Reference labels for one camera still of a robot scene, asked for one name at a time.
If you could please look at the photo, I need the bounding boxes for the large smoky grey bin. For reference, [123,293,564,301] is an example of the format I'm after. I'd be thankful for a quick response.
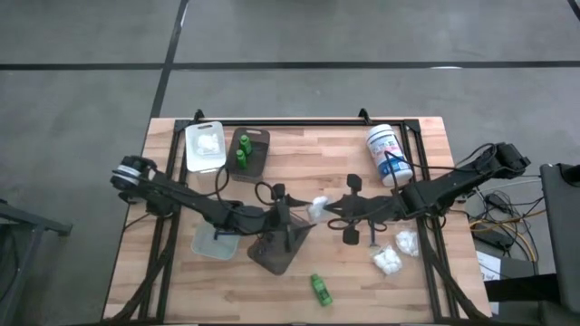
[246,210,317,276]

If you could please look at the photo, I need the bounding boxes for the small dark brown bin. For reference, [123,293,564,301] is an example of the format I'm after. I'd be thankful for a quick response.
[224,127,272,185]

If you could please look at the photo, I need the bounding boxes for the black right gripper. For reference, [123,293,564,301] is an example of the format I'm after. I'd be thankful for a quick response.
[323,174,407,246]

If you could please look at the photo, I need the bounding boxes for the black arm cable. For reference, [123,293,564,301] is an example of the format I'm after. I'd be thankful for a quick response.
[213,165,277,212]
[326,143,499,233]

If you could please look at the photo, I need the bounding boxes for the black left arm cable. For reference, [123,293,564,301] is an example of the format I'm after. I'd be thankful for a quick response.
[213,165,277,212]

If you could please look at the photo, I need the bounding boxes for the clear frosted plastic bin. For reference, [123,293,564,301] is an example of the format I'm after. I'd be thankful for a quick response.
[189,220,242,262]

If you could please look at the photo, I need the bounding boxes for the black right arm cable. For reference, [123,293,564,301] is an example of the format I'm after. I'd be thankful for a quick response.
[326,143,499,233]

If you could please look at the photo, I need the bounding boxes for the white paper sheet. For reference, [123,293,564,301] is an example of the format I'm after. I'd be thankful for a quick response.
[475,250,502,282]

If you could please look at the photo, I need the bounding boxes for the grey metal stand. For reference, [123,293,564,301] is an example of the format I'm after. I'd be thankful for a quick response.
[0,198,73,326]

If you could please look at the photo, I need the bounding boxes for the white wipes canister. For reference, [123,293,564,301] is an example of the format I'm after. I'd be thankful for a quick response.
[365,124,414,187]

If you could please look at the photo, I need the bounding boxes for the black power brick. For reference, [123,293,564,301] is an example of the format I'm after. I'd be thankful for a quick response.
[473,228,513,250]

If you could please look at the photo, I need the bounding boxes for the grey cart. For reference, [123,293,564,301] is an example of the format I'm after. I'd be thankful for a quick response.
[538,162,580,326]

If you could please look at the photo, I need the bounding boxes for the black metal frame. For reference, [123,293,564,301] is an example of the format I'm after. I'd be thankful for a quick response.
[103,108,488,325]

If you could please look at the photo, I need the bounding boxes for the white plastic bin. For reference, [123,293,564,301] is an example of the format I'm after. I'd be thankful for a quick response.
[184,120,227,174]

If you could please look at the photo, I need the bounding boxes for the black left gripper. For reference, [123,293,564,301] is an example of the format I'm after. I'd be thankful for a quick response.
[246,183,314,254]

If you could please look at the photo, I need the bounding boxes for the yellow cable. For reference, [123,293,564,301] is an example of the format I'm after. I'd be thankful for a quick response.
[469,210,545,264]

